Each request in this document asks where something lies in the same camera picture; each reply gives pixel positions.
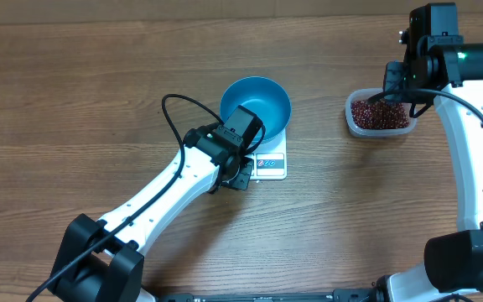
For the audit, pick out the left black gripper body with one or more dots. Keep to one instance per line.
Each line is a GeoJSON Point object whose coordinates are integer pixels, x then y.
{"type": "Point", "coordinates": [241, 179]}

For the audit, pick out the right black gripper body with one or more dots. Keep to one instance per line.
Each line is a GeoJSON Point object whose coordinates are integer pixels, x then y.
{"type": "Point", "coordinates": [397, 80]}

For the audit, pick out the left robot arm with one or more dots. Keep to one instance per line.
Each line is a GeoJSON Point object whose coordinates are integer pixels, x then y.
{"type": "Point", "coordinates": [103, 260]}

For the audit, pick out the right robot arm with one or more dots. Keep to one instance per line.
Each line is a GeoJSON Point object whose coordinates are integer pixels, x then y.
{"type": "Point", "coordinates": [447, 74]}

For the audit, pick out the white digital kitchen scale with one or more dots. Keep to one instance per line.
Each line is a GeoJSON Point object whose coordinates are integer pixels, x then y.
{"type": "Point", "coordinates": [270, 160]}

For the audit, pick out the blue metal bowl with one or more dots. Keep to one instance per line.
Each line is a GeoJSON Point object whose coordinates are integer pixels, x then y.
{"type": "Point", "coordinates": [262, 96]}

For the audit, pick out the red adzuki beans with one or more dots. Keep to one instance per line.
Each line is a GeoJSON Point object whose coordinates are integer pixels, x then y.
{"type": "Point", "coordinates": [379, 115]}

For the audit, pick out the clear plastic food container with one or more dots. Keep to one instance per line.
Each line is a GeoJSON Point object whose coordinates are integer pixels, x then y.
{"type": "Point", "coordinates": [357, 131]}

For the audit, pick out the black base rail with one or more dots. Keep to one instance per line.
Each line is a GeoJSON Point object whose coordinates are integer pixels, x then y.
{"type": "Point", "coordinates": [336, 295]}

